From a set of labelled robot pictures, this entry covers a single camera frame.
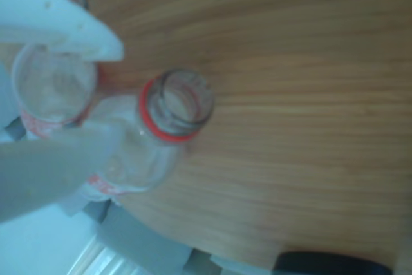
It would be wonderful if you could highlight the clear bottle barcode red label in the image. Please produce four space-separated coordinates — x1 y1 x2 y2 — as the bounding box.
11 0 112 142

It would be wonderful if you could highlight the clear bottle Reciclame red label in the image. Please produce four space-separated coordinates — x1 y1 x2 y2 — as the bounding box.
79 68 216 208

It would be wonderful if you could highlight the black rounded object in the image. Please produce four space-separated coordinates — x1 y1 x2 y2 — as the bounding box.
273 251 398 275

